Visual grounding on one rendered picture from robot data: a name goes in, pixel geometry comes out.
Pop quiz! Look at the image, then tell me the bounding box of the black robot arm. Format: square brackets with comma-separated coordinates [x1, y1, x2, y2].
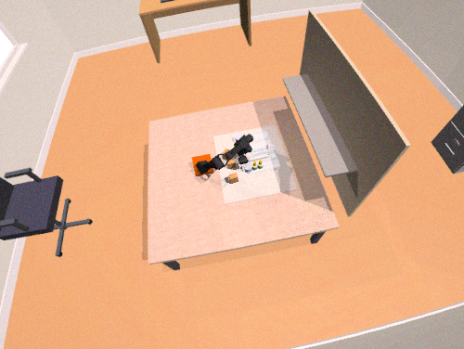
[195, 134, 253, 175]

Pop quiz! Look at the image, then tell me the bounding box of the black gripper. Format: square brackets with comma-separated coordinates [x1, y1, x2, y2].
[237, 149, 248, 164]

